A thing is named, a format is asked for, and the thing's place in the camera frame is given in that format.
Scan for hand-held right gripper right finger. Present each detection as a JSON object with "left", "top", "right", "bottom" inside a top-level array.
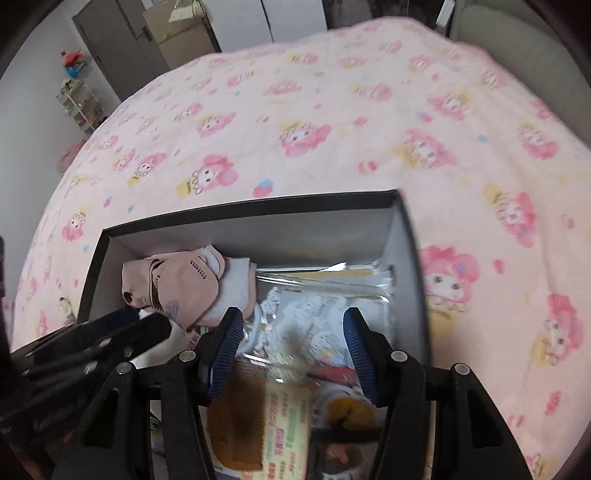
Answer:
[{"left": 342, "top": 307, "right": 532, "bottom": 480}]

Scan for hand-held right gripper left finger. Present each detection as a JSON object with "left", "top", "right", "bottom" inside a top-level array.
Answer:
[{"left": 51, "top": 307, "right": 245, "bottom": 480}]

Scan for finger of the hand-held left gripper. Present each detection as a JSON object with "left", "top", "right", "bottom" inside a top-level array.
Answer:
[
  {"left": 9, "top": 305, "right": 141, "bottom": 365},
  {"left": 21, "top": 315, "right": 174, "bottom": 393}
]

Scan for white card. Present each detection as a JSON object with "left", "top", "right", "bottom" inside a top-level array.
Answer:
[{"left": 131, "top": 311, "right": 200, "bottom": 370}]

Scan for yellow printed package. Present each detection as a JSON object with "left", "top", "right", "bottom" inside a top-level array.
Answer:
[{"left": 321, "top": 390, "right": 372, "bottom": 432}]

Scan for beige sock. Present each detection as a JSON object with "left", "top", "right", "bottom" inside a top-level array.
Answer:
[{"left": 121, "top": 246, "right": 227, "bottom": 332}]

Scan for white sock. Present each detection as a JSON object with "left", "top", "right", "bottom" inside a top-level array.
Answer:
[{"left": 202, "top": 256, "right": 258, "bottom": 325}]

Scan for clear packet with cartoon print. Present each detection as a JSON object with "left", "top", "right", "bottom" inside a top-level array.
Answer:
[{"left": 238, "top": 285, "right": 372, "bottom": 386}]

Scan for white leaflet with red print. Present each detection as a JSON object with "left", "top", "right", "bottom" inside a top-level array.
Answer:
[{"left": 256, "top": 381, "right": 317, "bottom": 480}]

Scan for clear packet of wooden sticks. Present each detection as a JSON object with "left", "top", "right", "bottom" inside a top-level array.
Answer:
[{"left": 255, "top": 260, "right": 394, "bottom": 302}]

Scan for small figure print package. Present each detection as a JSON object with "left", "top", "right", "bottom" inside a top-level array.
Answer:
[{"left": 318, "top": 440, "right": 372, "bottom": 480}]

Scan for black cardboard box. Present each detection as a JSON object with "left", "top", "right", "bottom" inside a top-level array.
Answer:
[{"left": 75, "top": 188, "right": 432, "bottom": 480}]

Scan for pink floor item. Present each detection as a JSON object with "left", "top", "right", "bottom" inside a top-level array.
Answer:
[{"left": 57, "top": 140, "right": 88, "bottom": 173}]

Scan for pink printed blanket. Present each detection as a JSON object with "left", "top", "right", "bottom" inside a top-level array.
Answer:
[{"left": 9, "top": 16, "right": 591, "bottom": 476}]

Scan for red and blue toys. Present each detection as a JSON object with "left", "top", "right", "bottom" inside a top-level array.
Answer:
[{"left": 61, "top": 50, "right": 92, "bottom": 80}]

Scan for grey door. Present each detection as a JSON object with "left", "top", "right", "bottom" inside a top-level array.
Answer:
[{"left": 71, "top": 0, "right": 172, "bottom": 101}]

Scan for brown cardboard carton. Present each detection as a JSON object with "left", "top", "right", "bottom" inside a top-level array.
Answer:
[{"left": 142, "top": 2, "right": 222, "bottom": 71}]

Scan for white wardrobe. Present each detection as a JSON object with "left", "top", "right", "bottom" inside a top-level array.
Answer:
[{"left": 210, "top": 0, "right": 329, "bottom": 48}]

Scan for beige padded headboard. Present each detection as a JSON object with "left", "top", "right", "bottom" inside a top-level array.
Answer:
[{"left": 449, "top": 0, "right": 591, "bottom": 137}]

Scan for wire storage rack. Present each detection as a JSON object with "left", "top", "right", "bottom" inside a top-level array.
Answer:
[{"left": 56, "top": 79, "right": 110, "bottom": 136}]

